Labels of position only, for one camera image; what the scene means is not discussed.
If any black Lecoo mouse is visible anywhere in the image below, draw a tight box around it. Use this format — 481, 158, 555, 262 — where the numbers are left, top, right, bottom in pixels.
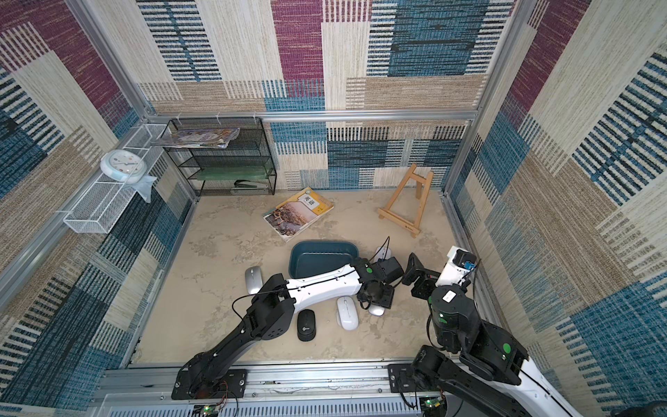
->
297, 309, 316, 342

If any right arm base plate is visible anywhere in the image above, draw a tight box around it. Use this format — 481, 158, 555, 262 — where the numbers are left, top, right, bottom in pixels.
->
387, 362, 433, 394

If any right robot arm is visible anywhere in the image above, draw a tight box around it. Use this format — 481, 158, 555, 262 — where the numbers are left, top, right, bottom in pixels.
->
401, 247, 578, 416

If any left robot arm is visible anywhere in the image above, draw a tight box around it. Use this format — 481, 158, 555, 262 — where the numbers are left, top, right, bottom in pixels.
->
171, 257, 404, 401

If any white wire wall basket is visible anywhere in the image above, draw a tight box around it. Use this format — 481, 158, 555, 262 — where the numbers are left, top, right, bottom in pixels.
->
64, 123, 166, 234

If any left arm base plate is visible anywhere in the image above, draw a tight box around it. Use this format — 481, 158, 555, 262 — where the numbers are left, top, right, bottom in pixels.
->
170, 368, 248, 401

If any silver slim mouse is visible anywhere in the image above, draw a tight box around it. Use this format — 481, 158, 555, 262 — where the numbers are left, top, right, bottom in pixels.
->
245, 266, 264, 295

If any yellow textbook on table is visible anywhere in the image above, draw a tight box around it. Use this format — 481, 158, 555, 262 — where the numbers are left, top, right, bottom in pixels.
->
263, 187, 335, 242

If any magazine on shelf top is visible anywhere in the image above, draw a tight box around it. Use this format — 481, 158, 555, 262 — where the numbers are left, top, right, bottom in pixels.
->
149, 128, 241, 149

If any white round clock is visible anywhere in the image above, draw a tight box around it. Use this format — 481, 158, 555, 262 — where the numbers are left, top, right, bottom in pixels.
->
100, 149, 148, 184

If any teal plastic storage box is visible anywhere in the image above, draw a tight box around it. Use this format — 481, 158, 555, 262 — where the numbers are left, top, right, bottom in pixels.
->
288, 241, 359, 279

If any small wooden easel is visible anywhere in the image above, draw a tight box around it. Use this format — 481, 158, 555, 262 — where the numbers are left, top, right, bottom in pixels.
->
377, 163, 434, 238

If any black wire mesh shelf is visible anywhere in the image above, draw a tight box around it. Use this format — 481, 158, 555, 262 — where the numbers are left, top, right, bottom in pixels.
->
163, 117, 277, 197

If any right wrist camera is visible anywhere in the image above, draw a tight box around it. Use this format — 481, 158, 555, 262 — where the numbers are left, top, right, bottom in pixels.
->
435, 246, 478, 288

